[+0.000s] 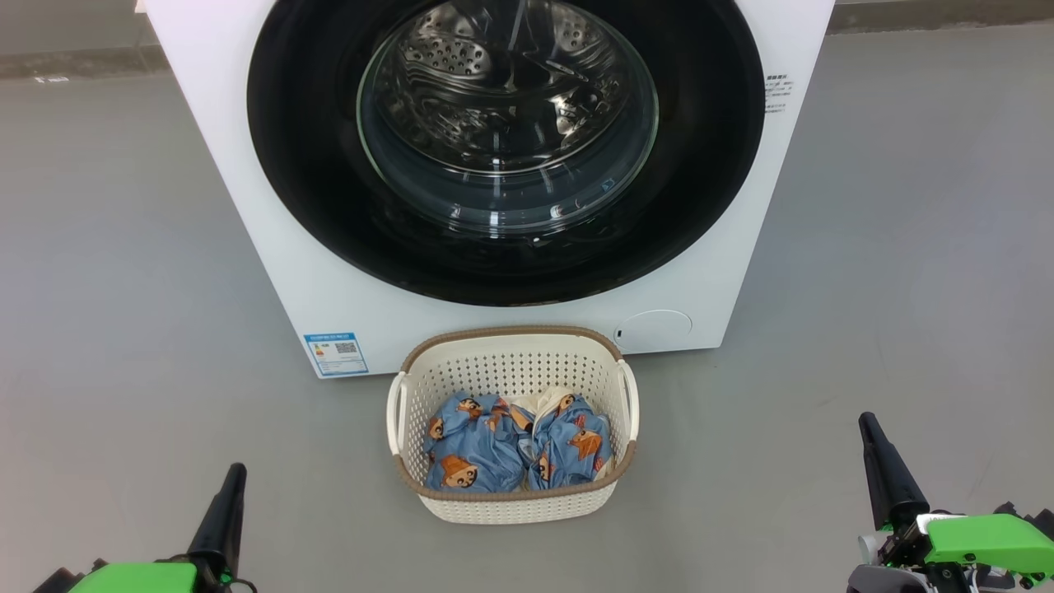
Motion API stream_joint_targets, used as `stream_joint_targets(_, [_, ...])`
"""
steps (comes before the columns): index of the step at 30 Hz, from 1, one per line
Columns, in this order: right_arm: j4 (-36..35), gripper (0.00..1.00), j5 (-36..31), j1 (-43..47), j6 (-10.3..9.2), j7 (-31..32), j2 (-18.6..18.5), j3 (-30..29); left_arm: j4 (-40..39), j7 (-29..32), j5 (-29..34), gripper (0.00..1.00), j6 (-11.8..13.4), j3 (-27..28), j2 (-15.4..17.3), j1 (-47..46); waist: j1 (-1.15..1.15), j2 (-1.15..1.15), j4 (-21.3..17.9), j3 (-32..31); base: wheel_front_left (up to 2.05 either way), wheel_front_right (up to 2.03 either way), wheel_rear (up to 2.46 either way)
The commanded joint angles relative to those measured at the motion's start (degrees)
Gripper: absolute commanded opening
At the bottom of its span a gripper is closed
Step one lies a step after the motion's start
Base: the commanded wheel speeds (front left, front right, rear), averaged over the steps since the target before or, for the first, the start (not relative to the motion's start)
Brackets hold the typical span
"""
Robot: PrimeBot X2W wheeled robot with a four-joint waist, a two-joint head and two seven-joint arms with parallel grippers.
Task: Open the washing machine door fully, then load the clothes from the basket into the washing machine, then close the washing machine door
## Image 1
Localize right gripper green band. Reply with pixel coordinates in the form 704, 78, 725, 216
848, 412, 1054, 593

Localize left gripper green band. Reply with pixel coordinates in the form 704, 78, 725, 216
33, 463, 258, 593

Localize blue cartoon print garment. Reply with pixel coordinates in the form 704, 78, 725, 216
423, 391, 532, 493

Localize glass washing machine door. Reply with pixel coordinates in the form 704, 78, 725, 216
247, 0, 767, 307

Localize white front-load washing machine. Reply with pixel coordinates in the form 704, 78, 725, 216
144, 0, 837, 380

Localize perforated steel washer drum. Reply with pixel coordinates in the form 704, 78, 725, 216
366, 0, 655, 178

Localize blue energy label sticker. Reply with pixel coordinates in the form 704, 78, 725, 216
303, 332, 369, 377

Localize round white drain filter cover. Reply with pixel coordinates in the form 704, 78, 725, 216
616, 310, 693, 351

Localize cream perforated laundry basket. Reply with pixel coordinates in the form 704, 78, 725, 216
386, 325, 641, 525

